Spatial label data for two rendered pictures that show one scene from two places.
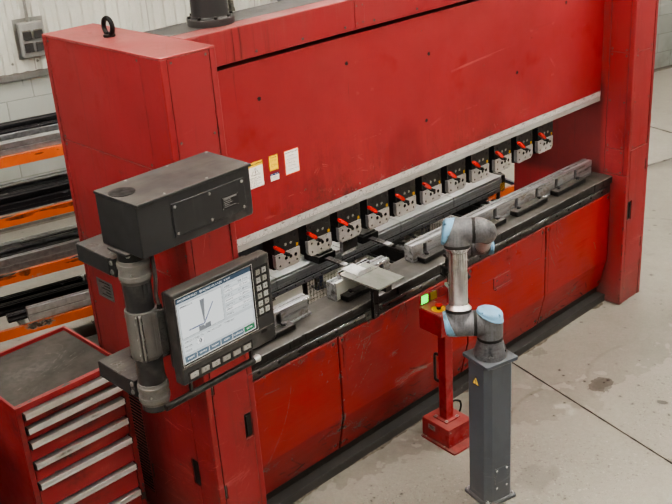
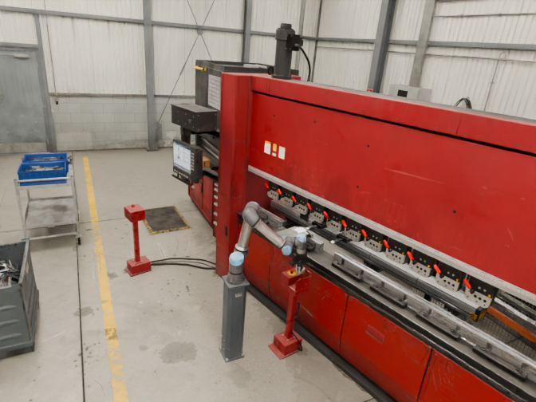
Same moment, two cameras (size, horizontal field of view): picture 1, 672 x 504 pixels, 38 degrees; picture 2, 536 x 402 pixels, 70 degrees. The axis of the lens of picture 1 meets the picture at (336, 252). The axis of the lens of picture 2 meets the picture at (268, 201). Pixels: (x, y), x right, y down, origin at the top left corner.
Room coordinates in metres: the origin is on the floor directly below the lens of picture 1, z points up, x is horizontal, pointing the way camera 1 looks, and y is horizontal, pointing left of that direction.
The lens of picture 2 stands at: (4.15, -3.32, 2.57)
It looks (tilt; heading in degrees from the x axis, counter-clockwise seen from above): 22 degrees down; 91
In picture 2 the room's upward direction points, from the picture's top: 5 degrees clockwise
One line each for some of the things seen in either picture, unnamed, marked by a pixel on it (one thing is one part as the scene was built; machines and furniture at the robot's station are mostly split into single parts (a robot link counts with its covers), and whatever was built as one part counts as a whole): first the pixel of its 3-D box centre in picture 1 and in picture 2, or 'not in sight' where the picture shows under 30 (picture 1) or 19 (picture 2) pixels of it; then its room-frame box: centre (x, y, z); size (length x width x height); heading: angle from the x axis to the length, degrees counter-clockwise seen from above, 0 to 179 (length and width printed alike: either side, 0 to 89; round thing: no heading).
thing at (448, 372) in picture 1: (445, 372); (291, 313); (4.38, -0.52, 0.39); 0.05 x 0.05 x 0.54; 38
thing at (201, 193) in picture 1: (188, 286); (193, 147); (3.24, 0.54, 1.53); 0.51 x 0.25 x 0.85; 135
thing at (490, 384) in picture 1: (490, 426); (233, 317); (3.88, -0.66, 0.39); 0.18 x 0.18 x 0.77; 29
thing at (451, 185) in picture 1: (450, 174); (376, 238); (4.95, -0.64, 1.26); 0.15 x 0.09 x 0.17; 133
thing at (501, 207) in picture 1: (506, 205); (423, 307); (5.28, -1.00, 0.92); 1.67 x 0.06 x 0.10; 133
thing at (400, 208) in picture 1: (399, 196); (336, 219); (4.68, -0.34, 1.26); 0.15 x 0.09 x 0.17; 133
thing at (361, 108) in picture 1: (432, 91); (374, 175); (4.87, -0.54, 1.74); 3.00 x 0.08 x 0.80; 133
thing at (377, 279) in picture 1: (371, 276); (291, 234); (4.32, -0.17, 1.00); 0.26 x 0.18 x 0.01; 43
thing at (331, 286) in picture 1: (358, 277); (305, 238); (4.46, -0.11, 0.92); 0.39 x 0.06 x 0.10; 133
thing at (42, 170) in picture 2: not in sight; (43, 173); (1.28, 0.99, 0.92); 0.50 x 0.36 x 0.18; 29
